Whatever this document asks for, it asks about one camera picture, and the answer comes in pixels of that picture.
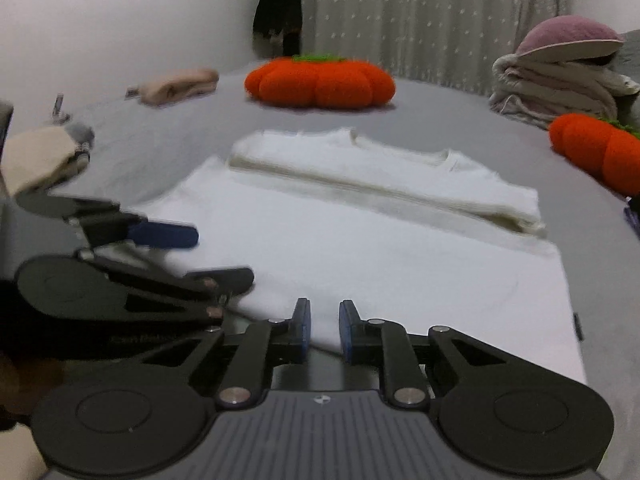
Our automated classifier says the orange pumpkin cushion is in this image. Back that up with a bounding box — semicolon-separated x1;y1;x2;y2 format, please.
244;54;397;111
548;114;640;196

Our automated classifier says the white long-sleeve shirt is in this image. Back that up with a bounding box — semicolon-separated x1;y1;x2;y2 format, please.
127;129;588;386

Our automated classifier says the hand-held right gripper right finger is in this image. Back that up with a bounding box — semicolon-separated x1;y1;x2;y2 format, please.
339;300;506;407

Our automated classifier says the beige and grey cloth bundle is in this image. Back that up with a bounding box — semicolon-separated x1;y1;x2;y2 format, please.
0;124;95;196

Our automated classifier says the black hanging jacket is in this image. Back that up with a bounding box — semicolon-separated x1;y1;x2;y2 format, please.
252;0;304;56

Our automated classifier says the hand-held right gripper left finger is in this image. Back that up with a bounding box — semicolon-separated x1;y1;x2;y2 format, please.
142;299;312;407

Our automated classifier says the grey quilted blanket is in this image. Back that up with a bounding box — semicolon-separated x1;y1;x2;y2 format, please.
615;30;640;126

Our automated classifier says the purple pillow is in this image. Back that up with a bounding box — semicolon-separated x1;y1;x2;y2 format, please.
515;16;626;63

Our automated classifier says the folded beige pink garment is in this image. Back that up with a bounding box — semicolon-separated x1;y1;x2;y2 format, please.
137;68;220;108

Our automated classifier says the grey star-print curtain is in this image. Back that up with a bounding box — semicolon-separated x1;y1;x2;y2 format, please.
295;0;571;98

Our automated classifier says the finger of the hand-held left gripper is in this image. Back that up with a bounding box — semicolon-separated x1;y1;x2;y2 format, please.
17;194;200;250
75;249;256;328

